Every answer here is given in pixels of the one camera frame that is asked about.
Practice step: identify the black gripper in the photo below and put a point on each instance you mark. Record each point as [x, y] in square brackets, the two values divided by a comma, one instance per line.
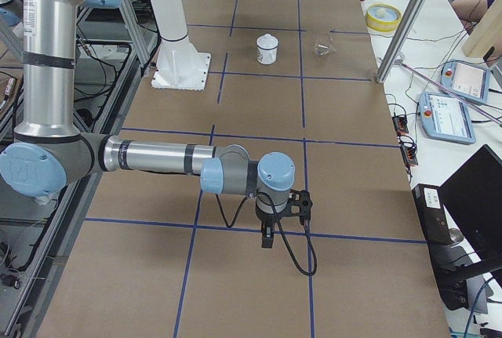
[267, 220]

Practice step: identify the white enamel cup lid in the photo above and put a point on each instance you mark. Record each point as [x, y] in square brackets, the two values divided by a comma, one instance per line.
[267, 42]

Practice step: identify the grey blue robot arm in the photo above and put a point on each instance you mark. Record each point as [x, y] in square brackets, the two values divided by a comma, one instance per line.
[49, 151]

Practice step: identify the white enamel cup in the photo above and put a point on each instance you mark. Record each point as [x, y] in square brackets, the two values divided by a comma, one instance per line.
[266, 56]

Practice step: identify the black laptop computer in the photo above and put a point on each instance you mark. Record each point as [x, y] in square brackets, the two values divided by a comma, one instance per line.
[461, 222]

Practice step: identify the blue teach pendant near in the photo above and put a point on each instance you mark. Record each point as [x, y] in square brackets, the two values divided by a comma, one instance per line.
[445, 118]

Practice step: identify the blue teach pendant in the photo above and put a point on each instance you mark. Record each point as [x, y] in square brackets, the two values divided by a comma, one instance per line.
[445, 118]
[467, 80]

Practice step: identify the yellow tape roll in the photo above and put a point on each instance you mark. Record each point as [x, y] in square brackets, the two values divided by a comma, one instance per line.
[382, 17]

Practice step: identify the blue teach pendant far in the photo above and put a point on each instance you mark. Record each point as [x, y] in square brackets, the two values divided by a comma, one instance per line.
[467, 80]

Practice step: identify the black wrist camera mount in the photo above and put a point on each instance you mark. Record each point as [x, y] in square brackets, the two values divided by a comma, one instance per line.
[299, 205]

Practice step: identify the black cable connector block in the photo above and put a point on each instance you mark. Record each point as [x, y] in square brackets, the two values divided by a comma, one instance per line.
[400, 123]
[409, 153]

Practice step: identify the aluminium frame post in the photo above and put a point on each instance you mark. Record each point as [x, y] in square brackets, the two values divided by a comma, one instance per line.
[408, 18]

